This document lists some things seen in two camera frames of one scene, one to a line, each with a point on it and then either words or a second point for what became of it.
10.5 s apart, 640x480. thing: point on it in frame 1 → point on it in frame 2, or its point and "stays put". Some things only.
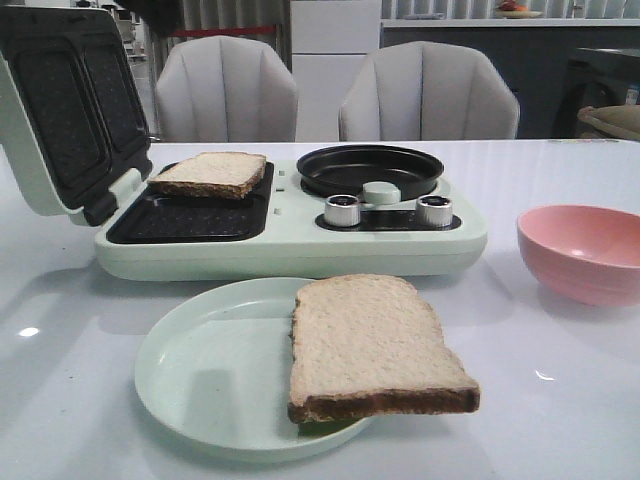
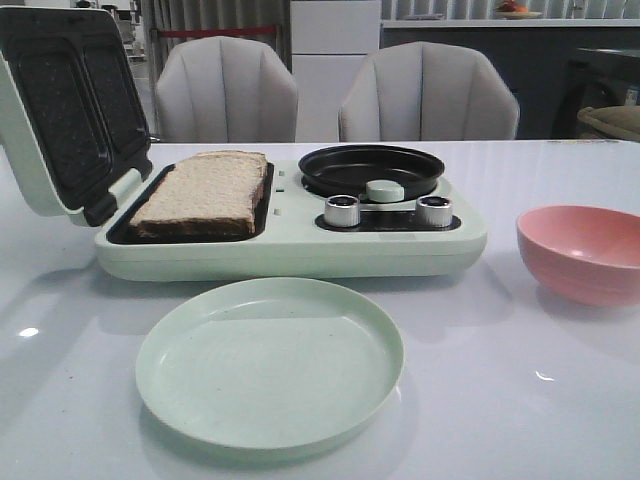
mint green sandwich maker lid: [71, 110] stays put
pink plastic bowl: [581, 254] stays put
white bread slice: [367, 345] → [208, 193]
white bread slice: [212, 175] stays put
